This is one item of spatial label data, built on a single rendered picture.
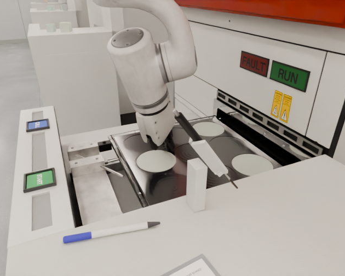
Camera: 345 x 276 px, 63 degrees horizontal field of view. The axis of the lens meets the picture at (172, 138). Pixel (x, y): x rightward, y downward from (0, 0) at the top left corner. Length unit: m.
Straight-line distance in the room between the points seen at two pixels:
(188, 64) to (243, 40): 0.36
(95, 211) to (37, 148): 0.21
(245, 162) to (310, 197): 0.22
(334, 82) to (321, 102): 0.05
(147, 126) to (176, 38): 0.21
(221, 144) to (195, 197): 0.37
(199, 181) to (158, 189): 0.20
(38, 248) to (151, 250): 0.16
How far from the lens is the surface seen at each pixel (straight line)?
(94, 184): 0.69
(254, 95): 0.84
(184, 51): 0.52
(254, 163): 0.73
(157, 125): 0.62
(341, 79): 0.65
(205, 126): 0.88
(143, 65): 0.52
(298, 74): 0.71
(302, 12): 0.65
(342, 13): 0.59
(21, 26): 8.51
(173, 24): 0.51
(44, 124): 0.82
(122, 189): 0.75
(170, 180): 0.64
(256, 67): 0.82
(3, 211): 2.18
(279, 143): 0.78
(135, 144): 0.79
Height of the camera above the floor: 1.29
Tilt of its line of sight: 29 degrees down
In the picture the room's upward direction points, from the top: straight up
